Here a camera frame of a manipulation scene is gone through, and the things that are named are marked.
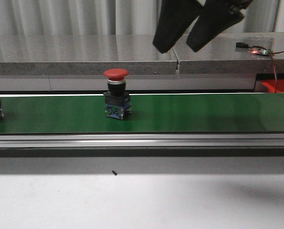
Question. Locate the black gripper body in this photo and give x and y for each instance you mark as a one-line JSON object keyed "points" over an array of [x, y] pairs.
{"points": [[239, 4]]}

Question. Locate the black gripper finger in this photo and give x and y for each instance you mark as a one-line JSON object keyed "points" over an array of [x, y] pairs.
{"points": [[216, 18], [175, 17]]}

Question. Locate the red push button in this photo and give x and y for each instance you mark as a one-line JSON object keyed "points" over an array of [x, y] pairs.
{"points": [[117, 100]]}

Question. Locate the black connector plug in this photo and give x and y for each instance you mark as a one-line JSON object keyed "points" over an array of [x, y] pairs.
{"points": [[242, 45]]}

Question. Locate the small green circuit board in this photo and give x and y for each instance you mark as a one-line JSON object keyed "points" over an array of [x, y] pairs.
{"points": [[261, 51]]}

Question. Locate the red plastic bin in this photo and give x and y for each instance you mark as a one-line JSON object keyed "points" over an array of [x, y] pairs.
{"points": [[272, 87]]}

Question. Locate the green conveyor belt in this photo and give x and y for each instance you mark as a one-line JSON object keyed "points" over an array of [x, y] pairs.
{"points": [[151, 113]]}

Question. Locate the grey pleated curtain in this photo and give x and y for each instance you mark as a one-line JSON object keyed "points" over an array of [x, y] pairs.
{"points": [[82, 17]]}

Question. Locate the grey stone countertop left slab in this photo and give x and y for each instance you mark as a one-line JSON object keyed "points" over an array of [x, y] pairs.
{"points": [[82, 55]]}

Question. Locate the aluminium conveyor frame rail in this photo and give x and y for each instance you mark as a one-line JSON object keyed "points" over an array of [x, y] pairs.
{"points": [[143, 140]]}

